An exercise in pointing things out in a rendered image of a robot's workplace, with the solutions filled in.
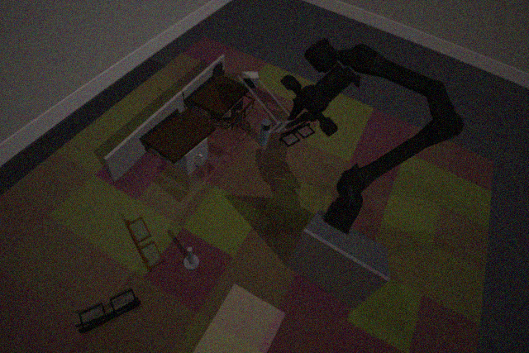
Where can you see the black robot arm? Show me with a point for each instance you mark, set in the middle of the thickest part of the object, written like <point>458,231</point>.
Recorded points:
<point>445,122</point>

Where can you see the white curved panel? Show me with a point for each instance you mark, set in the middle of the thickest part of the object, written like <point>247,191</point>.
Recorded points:
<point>130,150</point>

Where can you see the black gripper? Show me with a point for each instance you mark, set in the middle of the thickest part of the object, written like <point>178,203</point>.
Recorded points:
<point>326,124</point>

